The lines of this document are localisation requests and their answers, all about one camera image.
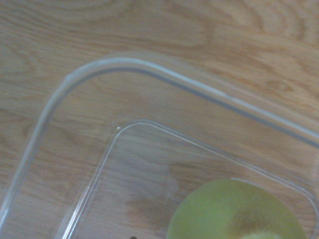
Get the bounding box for clear plastic container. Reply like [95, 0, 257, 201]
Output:
[0, 56, 319, 239]

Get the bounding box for green apple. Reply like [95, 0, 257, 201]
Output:
[165, 177, 308, 239]

